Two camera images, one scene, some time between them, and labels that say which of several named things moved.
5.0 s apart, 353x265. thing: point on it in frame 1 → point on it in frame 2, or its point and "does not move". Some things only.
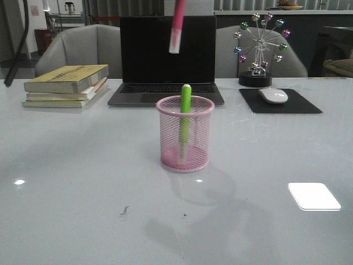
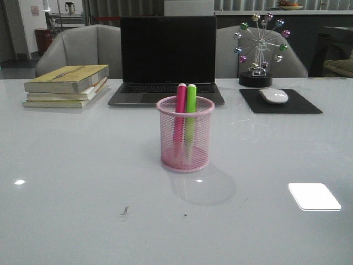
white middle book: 84,95 does not move
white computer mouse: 273,95 does not move
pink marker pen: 177,24 → 180,121
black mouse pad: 295,103 does not move
